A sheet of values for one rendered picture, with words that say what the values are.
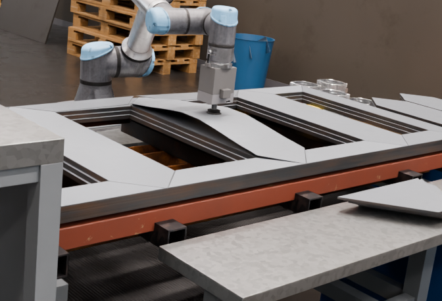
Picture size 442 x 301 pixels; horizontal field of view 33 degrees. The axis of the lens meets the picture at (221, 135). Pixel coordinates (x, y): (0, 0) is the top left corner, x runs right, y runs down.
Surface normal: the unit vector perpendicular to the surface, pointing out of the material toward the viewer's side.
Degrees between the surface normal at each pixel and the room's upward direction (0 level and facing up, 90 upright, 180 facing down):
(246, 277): 0
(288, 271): 0
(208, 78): 90
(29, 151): 90
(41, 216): 90
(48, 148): 90
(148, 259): 0
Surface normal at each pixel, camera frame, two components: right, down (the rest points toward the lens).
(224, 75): 0.68, 0.27
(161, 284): 0.11, -0.96
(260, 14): -0.72, 0.11
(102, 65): 0.44, 0.29
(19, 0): -0.66, -0.18
